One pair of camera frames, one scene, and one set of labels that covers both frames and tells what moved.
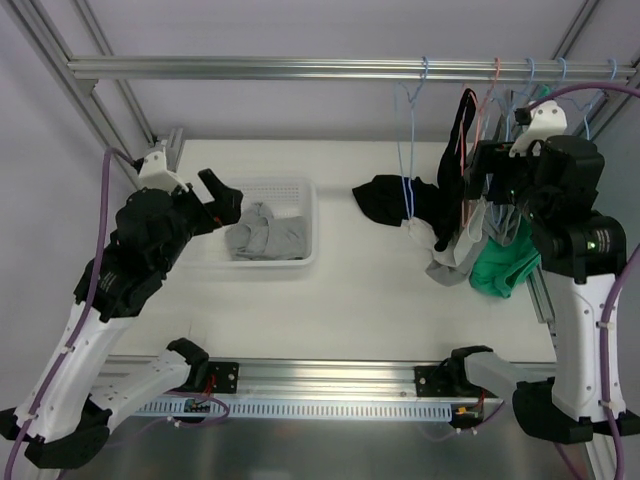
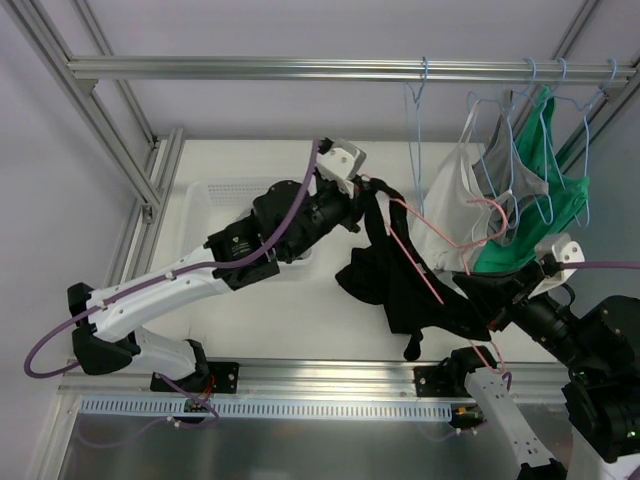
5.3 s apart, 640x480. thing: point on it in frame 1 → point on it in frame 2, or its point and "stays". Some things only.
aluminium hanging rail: [349, 68] stays
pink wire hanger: [478, 127] → [464, 247]
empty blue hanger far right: [587, 109] stays
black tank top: [392, 198] → [393, 272]
